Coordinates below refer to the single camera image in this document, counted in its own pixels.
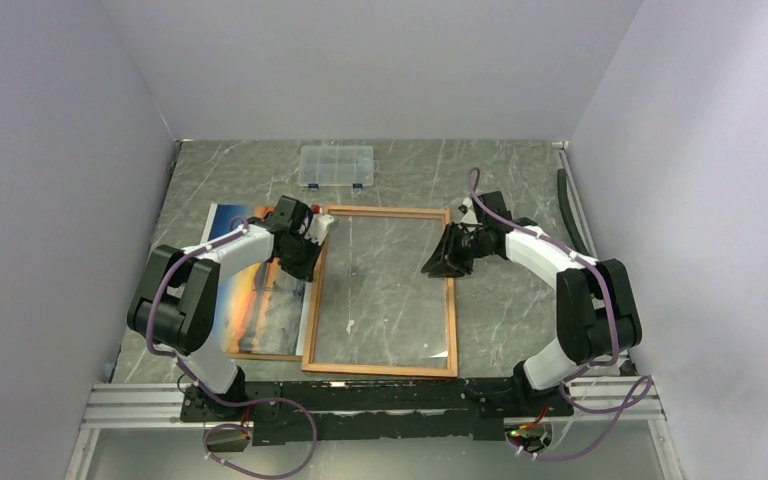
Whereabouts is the clear plastic organizer box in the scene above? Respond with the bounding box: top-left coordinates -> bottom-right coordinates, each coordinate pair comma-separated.
297,145 -> 375,190

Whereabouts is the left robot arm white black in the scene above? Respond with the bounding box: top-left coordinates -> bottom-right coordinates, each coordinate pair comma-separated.
126,196 -> 336,420

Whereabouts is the aluminium extrusion rail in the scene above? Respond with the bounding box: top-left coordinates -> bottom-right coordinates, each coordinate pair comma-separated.
81,383 -> 184,429

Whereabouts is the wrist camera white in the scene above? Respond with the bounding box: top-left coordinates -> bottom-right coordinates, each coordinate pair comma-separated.
457,197 -> 475,217
305,204 -> 336,245

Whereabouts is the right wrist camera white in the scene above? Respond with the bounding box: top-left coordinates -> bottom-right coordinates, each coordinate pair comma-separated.
457,197 -> 475,217

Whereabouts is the sunset photo print board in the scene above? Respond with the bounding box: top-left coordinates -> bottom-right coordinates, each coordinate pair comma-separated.
200,198 -> 310,361

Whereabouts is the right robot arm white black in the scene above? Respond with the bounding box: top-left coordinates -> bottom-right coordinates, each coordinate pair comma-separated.
421,191 -> 642,415

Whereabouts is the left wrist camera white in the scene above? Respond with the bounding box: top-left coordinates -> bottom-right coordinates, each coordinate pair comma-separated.
305,204 -> 336,245

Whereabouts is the wooden picture frame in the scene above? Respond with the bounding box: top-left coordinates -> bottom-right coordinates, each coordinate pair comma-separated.
301,205 -> 458,378

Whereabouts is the purple cable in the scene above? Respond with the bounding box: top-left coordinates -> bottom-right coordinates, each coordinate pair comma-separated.
144,215 -> 319,478
466,166 -> 654,463

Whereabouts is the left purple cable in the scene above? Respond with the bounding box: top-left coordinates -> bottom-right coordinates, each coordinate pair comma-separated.
144,215 -> 319,478

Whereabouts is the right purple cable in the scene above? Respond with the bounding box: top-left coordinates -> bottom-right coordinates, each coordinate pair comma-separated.
466,166 -> 654,463

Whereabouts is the black corrugated hose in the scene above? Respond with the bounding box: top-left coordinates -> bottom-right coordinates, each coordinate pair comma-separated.
556,168 -> 591,256

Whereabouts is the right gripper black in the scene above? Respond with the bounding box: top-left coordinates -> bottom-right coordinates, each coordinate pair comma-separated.
421,222 -> 493,278

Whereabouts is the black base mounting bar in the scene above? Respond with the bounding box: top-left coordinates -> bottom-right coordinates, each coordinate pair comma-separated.
180,377 -> 573,446

